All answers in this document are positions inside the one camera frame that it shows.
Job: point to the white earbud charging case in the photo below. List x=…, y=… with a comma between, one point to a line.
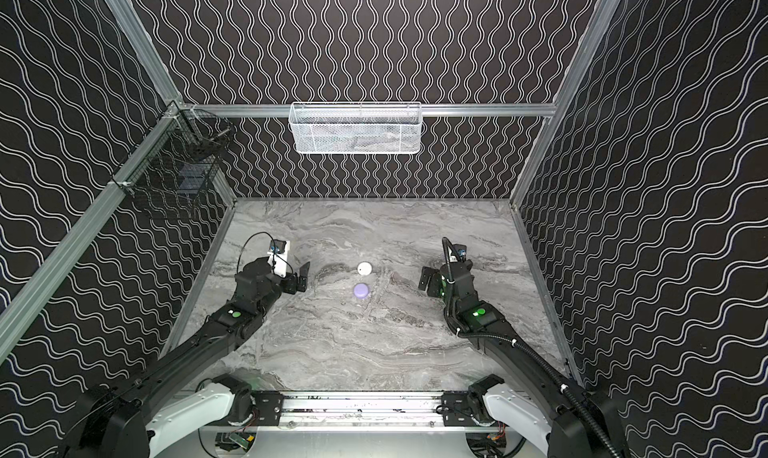
x=364, y=269

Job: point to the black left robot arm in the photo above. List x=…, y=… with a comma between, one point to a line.
x=138, y=417

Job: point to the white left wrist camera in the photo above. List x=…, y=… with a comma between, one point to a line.
x=278, y=258

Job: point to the purple earbud charging case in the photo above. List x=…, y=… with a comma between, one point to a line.
x=361, y=291

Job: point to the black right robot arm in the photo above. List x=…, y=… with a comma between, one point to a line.
x=528, y=374

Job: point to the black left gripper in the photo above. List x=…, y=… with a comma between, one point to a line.
x=291, y=279

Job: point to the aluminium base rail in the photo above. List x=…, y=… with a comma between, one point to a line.
x=479, y=407

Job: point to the white wire mesh basket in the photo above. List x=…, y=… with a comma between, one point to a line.
x=356, y=128

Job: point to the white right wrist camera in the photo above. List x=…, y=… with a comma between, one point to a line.
x=457, y=253

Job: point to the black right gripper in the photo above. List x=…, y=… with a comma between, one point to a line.
x=436, y=279

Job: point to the black wire basket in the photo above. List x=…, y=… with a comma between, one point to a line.
x=176, y=180

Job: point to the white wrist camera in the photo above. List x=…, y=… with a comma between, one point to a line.
x=278, y=258
x=457, y=253

